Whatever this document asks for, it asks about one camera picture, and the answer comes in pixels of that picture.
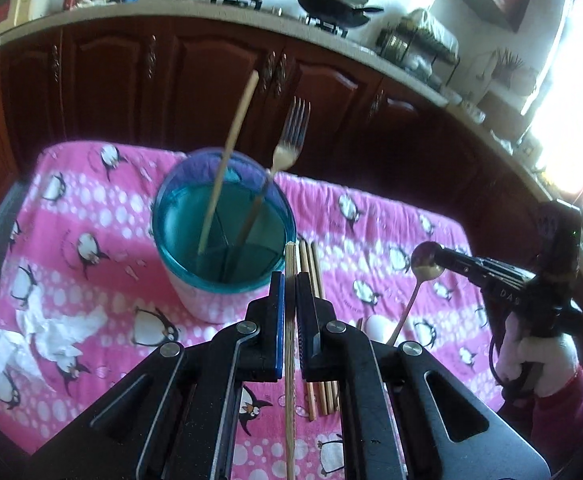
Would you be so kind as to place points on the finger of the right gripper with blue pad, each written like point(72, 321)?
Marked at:
point(456, 262)

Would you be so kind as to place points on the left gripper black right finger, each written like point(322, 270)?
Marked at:
point(403, 414)

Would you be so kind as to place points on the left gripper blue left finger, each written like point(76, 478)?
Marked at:
point(175, 415)

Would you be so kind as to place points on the metal spoon wooden handle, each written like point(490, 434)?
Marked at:
point(425, 269)

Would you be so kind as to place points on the white plastic rice paddle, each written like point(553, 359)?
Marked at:
point(380, 329)

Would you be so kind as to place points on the metal fork wooden handle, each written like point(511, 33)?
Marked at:
point(286, 154)

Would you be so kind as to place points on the red sleeve forearm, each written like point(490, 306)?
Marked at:
point(557, 422)

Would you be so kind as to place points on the right hand white glove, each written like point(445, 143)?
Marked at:
point(557, 358)

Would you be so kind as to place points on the patterned ceramic bowl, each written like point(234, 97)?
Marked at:
point(472, 112)

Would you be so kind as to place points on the crumpled white tissue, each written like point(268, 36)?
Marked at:
point(54, 339)

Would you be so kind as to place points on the white utensil holder blue rim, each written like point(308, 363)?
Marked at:
point(179, 209)

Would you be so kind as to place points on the pink penguin tablecloth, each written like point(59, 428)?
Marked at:
point(83, 238)

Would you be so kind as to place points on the black dish drying rack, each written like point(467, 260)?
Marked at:
point(417, 42)

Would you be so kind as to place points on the black wok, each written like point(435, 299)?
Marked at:
point(339, 13)

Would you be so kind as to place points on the dark wooden base cabinets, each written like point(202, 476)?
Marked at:
point(172, 82)

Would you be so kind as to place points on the wall chopstick holder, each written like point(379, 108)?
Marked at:
point(507, 63)

